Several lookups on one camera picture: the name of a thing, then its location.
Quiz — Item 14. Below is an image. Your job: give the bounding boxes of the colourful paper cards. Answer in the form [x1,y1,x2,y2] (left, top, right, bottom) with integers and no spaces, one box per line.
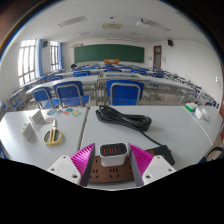
[44,107,84,119]

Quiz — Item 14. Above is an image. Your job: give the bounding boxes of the large window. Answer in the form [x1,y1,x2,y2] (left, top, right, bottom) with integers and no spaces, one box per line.
[17,39,37,87]

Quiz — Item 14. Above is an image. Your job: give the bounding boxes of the small white box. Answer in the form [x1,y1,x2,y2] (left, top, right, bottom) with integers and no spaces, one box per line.
[194,107,205,120]
[18,121,37,141]
[201,109,212,123]
[29,109,46,126]

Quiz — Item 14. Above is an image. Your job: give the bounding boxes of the ceiling light panels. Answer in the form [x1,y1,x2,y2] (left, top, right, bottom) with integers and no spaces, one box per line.
[57,12,174,38]

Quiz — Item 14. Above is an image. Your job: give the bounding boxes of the orange lectern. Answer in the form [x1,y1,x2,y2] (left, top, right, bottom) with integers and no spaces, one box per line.
[103,58,120,65]

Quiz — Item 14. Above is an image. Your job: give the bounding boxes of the grey classroom desks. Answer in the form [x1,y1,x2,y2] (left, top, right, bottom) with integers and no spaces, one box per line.
[5,64,215,108]

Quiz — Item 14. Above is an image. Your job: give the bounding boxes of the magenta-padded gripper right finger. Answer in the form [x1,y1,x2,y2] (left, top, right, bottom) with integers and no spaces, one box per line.
[127,142,177,187]

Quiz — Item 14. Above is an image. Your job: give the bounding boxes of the framed picture board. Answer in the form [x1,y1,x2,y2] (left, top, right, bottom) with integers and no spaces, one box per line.
[99,71,150,81]

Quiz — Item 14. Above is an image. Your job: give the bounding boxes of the yellow-handled scissors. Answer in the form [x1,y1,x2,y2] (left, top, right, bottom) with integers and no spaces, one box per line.
[43,118,64,147]

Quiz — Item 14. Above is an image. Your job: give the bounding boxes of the black coiled power cable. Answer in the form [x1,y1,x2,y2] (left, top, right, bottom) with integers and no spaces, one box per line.
[95,105,165,150]

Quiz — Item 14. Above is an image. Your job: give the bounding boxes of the narrow window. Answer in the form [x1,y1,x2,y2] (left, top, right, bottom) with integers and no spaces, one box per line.
[49,40,60,72]

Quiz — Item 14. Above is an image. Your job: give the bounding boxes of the red-brown classroom door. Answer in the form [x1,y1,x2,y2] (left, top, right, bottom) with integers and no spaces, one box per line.
[152,45,163,70]

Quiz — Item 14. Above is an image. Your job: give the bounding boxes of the brown power strip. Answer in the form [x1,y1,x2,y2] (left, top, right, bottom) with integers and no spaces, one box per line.
[87,144,176,184]

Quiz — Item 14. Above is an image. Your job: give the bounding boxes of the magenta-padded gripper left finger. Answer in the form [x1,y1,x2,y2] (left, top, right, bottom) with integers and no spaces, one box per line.
[46,142,97,187]

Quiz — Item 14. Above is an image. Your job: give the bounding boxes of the white ceiling projector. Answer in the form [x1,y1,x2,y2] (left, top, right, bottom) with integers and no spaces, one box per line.
[135,17,149,27]

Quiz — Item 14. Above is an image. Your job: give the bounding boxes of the green chalkboard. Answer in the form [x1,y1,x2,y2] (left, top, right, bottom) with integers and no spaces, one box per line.
[73,43,146,64]

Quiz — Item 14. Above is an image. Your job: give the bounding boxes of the blue curtain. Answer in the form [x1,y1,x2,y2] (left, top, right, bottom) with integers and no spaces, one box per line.
[34,39,44,79]
[57,42,65,70]

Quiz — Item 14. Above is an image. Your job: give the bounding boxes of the white charger block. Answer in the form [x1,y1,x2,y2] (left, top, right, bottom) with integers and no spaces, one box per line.
[99,142,129,168]

